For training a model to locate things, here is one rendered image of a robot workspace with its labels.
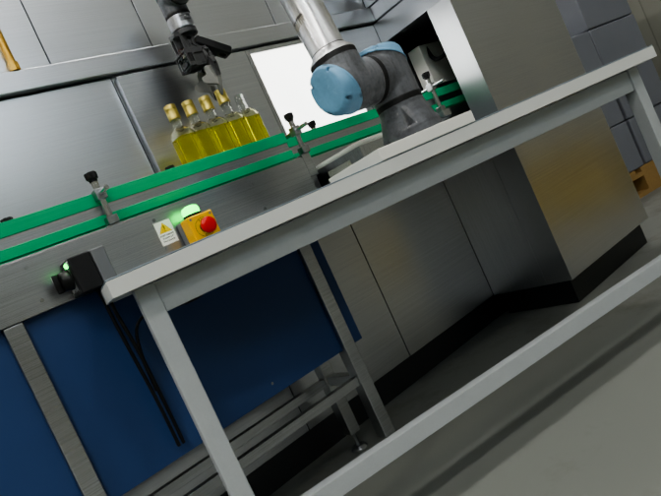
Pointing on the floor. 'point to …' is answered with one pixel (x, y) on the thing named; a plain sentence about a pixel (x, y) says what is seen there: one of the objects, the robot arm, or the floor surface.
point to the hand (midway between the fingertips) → (219, 93)
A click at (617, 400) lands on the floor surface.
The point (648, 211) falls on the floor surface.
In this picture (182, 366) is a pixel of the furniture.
